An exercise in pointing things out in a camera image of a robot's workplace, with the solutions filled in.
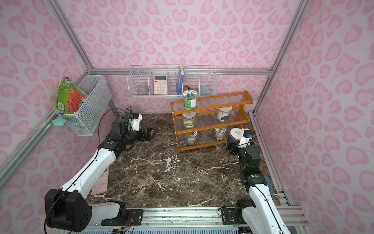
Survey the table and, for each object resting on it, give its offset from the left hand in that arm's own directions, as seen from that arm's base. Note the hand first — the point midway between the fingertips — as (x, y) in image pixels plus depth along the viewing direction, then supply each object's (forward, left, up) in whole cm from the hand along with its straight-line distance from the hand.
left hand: (149, 127), depth 81 cm
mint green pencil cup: (+19, +23, -10) cm, 31 cm away
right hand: (-6, -46, +1) cm, 47 cm away
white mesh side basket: (-3, +30, +9) cm, 31 cm away
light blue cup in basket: (+32, -32, +1) cm, 45 cm away
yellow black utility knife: (+31, -21, +4) cm, 37 cm away
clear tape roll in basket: (+27, +9, +4) cm, 29 cm away
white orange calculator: (+28, -3, +8) cm, 30 cm away
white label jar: (-8, -45, +3) cm, 46 cm away
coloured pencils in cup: (+19, +20, -7) cm, 29 cm away
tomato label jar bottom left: (+3, -23, -14) cm, 28 cm away
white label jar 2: (+11, -43, -1) cm, 44 cm away
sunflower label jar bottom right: (+6, -42, -14) cm, 45 cm away
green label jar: (+6, -22, -1) cm, 23 cm away
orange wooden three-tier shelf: (+19, -35, -22) cm, 45 cm away
